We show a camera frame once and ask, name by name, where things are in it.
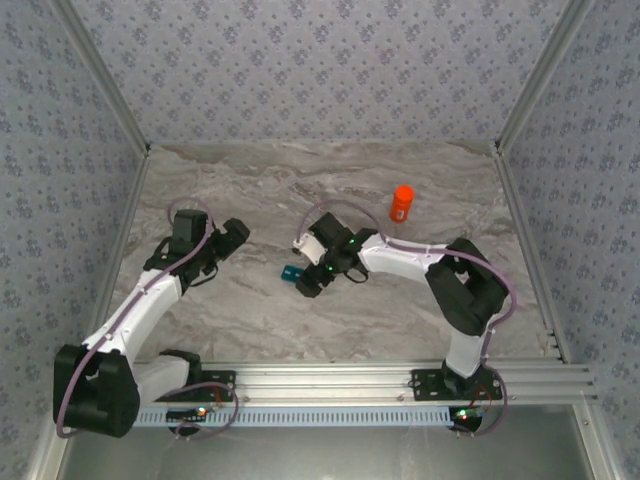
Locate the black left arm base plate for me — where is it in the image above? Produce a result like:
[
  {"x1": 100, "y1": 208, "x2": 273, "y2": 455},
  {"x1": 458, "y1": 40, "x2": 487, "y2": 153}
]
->
[{"x1": 199, "y1": 368, "x2": 238, "y2": 404}]

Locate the slotted grey cable duct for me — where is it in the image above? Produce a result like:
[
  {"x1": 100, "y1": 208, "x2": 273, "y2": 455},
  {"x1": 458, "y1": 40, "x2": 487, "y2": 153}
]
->
[{"x1": 134, "y1": 405, "x2": 456, "y2": 429}]

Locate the aluminium side rail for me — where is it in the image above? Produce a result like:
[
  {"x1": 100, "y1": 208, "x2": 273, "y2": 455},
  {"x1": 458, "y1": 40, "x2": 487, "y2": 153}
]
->
[
  {"x1": 82, "y1": 144, "x2": 154, "y2": 351},
  {"x1": 492, "y1": 144, "x2": 574, "y2": 364}
]

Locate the aluminium frame post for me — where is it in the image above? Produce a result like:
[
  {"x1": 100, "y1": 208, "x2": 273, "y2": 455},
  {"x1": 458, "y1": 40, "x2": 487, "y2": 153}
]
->
[
  {"x1": 49, "y1": 0, "x2": 152, "y2": 154},
  {"x1": 493, "y1": 0, "x2": 597, "y2": 151}
]

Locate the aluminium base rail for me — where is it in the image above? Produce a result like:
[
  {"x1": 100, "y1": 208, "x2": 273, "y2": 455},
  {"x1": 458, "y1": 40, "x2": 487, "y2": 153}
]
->
[{"x1": 133, "y1": 360, "x2": 600, "y2": 406}]

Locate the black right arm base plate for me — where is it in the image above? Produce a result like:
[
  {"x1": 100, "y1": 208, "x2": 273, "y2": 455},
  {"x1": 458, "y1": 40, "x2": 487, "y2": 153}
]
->
[{"x1": 410, "y1": 368, "x2": 504, "y2": 403}]

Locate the aluminium frame strut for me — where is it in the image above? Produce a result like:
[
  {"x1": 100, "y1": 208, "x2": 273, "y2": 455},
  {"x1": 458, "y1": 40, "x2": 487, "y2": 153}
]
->
[
  {"x1": 572, "y1": 403, "x2": 624, "y2": 480},
  {"x1": 24, "y1": 429, "x2": 71, "y2": 480}
]

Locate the orange pill bottle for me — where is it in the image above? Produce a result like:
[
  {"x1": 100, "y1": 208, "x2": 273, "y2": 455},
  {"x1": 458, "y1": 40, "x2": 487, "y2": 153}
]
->
[{"x1": 388, "y1": 195, "x2": 415, "y2": 225}]

